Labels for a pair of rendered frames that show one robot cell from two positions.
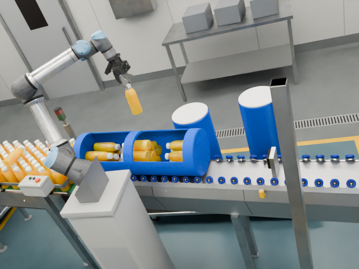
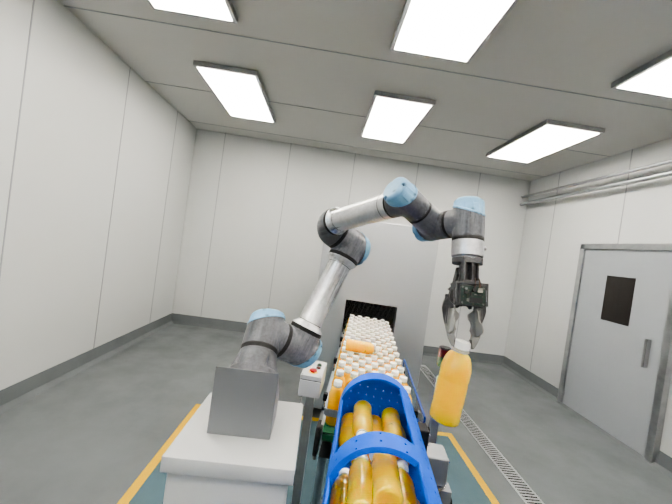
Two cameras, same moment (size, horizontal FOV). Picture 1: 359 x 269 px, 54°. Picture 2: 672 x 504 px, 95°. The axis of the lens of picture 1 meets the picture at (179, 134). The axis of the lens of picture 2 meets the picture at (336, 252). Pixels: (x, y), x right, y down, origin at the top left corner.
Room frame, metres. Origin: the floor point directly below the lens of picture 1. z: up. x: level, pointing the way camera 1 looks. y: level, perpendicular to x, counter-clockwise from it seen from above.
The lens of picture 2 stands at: (1.40, -0.33, 1.70)
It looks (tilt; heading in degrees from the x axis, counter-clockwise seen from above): 1 degrees down; 65
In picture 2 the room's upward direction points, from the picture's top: 8 degrees clockwise
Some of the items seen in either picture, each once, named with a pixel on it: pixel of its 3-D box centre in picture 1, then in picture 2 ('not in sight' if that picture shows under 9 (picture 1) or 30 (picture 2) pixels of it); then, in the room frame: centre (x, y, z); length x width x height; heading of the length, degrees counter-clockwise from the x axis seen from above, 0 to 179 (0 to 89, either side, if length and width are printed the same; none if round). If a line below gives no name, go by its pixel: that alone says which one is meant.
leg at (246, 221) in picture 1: (247, 228); not in sight; (1.68, -0.23, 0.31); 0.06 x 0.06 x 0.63; 59
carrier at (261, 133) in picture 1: (266, 144); not in sight; (2.17, -0.62, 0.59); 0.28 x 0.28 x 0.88
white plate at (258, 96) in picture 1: (257, 96); not in sight; (2.17, -0.62, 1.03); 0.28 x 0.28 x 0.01
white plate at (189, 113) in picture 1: (189, 113); not in sight; (2.27, -0.13, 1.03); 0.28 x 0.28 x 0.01
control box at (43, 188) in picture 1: (36, 186); (313, 377); (2.02, 1.03, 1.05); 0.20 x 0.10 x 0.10; 59
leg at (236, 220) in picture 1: (243, 245); not in sight; (1.56, -0.16, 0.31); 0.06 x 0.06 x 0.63; 59
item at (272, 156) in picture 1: (272, 163); not in sight; (1.48, -0.44, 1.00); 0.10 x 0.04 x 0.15; 149
